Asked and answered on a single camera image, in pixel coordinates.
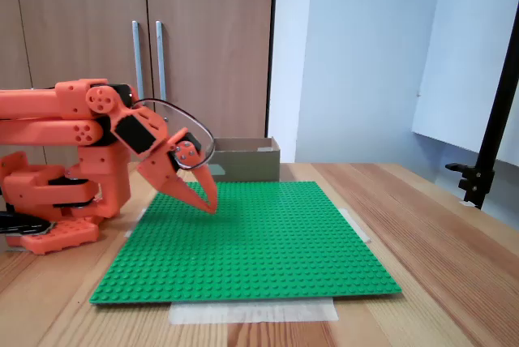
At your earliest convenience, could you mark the cardboard box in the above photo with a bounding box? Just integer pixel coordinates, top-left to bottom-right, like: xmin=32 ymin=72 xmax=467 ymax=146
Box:
xmin=207 ymin=136 xmax=281 ymax=183

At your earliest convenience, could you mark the green lego baseplate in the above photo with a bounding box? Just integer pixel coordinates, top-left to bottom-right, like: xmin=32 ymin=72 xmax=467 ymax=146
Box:
xmin=88 ymin=180 xmax=403 ymax=306

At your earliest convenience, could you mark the translucent masking tape strip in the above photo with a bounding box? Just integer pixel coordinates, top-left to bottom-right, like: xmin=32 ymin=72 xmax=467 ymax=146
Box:
xmin=168 ymin=298 xmax=340 ymax=326
xmin=338 ymin=207 xmax=372 ymax=245
xmin=123 ymin=207 xmax=147 ymax=238

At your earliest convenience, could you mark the wooden cabinet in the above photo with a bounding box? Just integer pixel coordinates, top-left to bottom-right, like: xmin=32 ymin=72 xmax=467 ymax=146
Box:
xmin=0 ymin=0 xmax=279 ymax=164

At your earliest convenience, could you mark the black stand with clamp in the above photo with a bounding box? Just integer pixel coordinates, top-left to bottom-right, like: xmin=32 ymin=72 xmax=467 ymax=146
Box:
xmin=444 ymin=0 xmax=519 ymax=211

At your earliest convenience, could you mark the gripper motor cable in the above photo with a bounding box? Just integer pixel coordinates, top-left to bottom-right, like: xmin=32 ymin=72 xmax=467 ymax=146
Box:
xmin=130 ymin=97 xmax=216 ymax=170

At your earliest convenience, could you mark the metal cabinet handle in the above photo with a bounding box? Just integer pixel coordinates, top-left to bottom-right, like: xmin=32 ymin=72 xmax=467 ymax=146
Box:
xmin=131 ymin=20 xmax=146 ymax=95
xmin=156 ymin=20 xmax=168 ymax=103

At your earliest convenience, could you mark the white wall board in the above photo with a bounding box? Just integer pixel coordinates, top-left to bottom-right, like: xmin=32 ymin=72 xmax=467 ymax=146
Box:
xmin=411 ymin=0 xmax=519 ymax=168

